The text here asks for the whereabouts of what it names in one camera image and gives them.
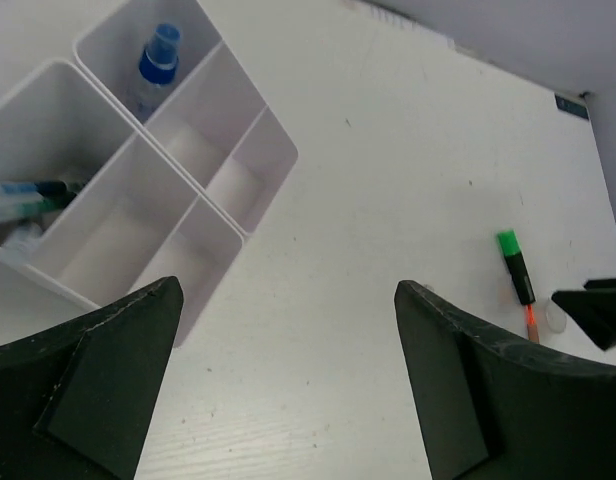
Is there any green ink pen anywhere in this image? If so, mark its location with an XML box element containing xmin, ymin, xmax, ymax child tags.
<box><xmin>0</xmin><ymin>192</ymin><xmax>77</xmax><ymax>224</ymax></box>

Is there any orange pen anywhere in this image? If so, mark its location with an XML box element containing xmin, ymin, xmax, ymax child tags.
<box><xmin>524</xmin><ymin>304</ymin><xmax>540</xmax><ymax>344</ymax></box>

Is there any green cap black highlighter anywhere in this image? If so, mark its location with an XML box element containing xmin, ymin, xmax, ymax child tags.
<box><xmin>496</xmin><ymin>229</ymin><xmax>536</xmax><ymax>306</ymax></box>

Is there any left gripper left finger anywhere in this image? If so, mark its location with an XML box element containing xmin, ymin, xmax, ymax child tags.
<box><xmin>0</xmin><ymin>276</ymin><xmax>182</xmax><ymax>479</ymax></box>

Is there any dark blue ink pen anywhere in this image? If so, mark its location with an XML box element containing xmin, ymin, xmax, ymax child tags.
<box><xmin>2</xmin><ymin>222</ymin><xmax>43</xmax><ymax>251</ymax></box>

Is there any right black corner label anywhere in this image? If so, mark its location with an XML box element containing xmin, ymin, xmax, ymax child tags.
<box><xmin>554</xmin><ymin>93</ymin><xmax>589</xmax><ymax>121</ymax></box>

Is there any white divided organizer box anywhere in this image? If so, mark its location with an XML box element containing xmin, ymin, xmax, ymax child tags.
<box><xmin>0</xmin><ymin>1</ymin><xmax>298</xmax><ymax>345</ymax></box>

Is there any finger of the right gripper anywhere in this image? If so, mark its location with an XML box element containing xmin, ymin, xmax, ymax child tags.
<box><xmin>551</xmin><ymin>278</ymin><xmax>616</xmax><ymax>350</ymax></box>

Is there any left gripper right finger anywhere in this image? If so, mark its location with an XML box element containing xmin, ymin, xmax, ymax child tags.
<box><xmin>394</xmin><ymin>280</ymin><xmax>616</xmax><ymax>479</ymax></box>

